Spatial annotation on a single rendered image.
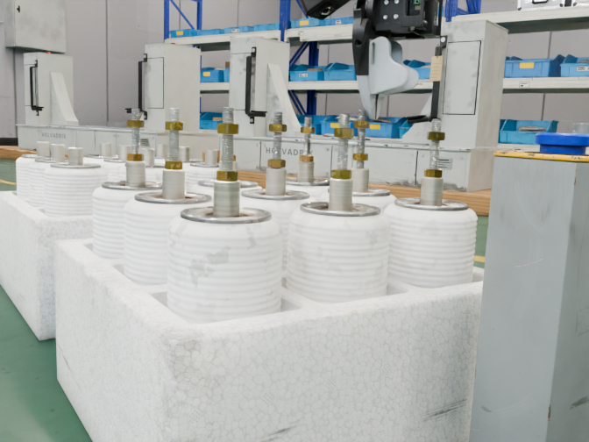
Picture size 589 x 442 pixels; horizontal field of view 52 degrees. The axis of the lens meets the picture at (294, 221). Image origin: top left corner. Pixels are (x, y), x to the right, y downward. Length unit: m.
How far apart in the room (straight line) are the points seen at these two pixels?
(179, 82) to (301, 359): 3.51
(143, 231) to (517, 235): 0.33
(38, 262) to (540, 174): 0.71
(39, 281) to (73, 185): 0.15
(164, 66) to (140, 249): 3.31
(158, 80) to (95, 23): 4.20
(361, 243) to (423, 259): 0.10
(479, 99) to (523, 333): 2.26
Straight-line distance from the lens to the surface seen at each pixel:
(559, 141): 0.48
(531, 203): 0.47
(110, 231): 0.69
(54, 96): 4.98
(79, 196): 0.97
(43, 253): 0.94
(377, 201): 0.69
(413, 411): 0.58
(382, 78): 0.71
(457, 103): 2.73
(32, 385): 0.83
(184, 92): 3.95
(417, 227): 0.60
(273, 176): 0.65
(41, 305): 0.96
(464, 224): 0.61
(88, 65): 7.92
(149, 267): 0.58
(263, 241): 0.47
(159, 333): 0.44
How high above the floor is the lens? 0.33
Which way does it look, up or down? 9 degrees down
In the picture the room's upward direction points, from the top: 2 degrees clockwise
